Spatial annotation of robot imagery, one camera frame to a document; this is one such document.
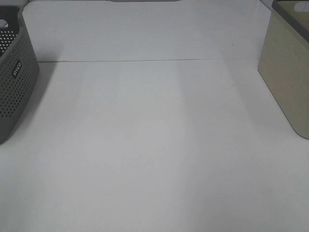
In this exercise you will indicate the beige plastic basket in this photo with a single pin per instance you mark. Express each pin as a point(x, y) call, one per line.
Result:
point(284, 61)

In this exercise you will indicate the grey perforated plastic basket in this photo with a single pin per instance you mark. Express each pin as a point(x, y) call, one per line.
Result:
point(19, 68)

